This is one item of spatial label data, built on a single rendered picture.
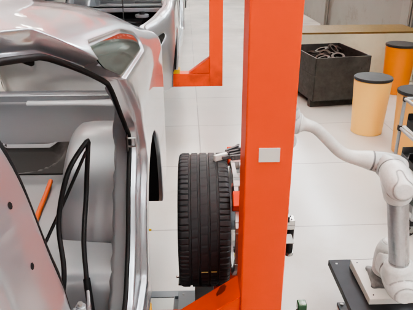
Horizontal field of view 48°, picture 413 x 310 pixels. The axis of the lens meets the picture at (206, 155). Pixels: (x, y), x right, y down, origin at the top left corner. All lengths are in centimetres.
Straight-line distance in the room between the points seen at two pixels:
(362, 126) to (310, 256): 263
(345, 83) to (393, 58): 107
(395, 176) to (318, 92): 451
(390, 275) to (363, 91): 345
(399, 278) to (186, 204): 117
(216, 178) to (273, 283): 56
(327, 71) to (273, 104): 519
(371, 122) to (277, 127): 439
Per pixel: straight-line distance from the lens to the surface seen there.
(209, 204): 206
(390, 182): 228
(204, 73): 579
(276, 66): 146
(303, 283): 337
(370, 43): 822
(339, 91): 684
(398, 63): 763
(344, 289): 290
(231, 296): 192
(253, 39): 144
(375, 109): 583
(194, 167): 215
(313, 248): 371
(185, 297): 286
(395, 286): 262
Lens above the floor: 210
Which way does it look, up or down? 24 degrees down
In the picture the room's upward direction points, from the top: straight up
